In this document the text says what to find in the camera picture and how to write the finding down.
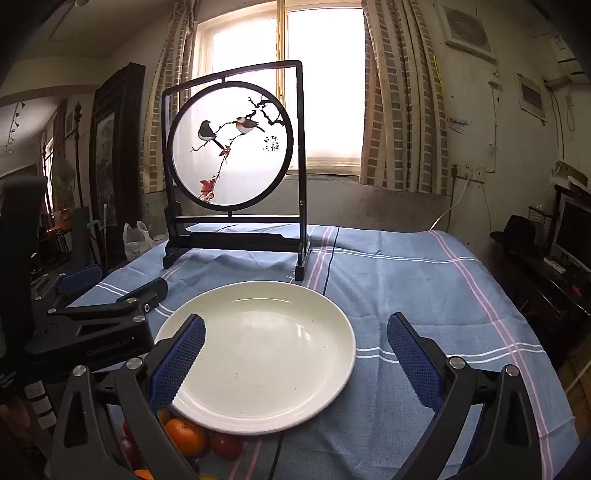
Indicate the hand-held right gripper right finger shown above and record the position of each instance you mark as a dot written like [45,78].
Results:
[415,364]

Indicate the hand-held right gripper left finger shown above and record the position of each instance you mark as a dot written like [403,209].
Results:
[180,364]

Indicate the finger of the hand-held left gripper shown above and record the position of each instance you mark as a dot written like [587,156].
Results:
[152,295]
[81,281]

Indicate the white round plate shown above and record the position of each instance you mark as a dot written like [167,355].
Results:
[258,350]

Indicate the white plastic bag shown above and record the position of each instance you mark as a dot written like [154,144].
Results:
[136,242]

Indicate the orange tangerine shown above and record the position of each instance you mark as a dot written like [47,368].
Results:
[144,475]
[184,436]

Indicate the blue striped tablecloth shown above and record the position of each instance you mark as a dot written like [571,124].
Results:
[415,286]

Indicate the red plum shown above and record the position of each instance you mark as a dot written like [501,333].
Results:
[226,446]
[128,450]

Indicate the standing fan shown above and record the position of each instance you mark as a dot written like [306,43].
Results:
[62,177]

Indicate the dark framed painting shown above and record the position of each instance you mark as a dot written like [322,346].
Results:
[108,138]

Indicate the dark wooden cabinet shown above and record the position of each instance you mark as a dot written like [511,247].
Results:
[545,295]

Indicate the bird painting table screen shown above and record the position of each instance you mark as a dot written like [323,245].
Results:
[231,161]

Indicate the brick pattern curtain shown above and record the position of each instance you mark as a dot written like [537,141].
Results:
[157,138]
[401,115]

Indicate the black hat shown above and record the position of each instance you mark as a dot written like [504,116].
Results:
[519,230]

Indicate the computer monitor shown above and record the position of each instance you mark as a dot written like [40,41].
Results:
[575,230]

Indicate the bright window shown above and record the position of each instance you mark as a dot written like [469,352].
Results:
[323,92]

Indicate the white air conditioner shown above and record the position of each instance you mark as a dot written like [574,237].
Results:
[563,60]

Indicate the white wall power outlet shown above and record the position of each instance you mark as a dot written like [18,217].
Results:
[471,173]

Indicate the small framed wall panel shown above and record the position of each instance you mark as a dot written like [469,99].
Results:
[531,97]

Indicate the white wall vent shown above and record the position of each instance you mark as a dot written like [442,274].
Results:
[466,25]

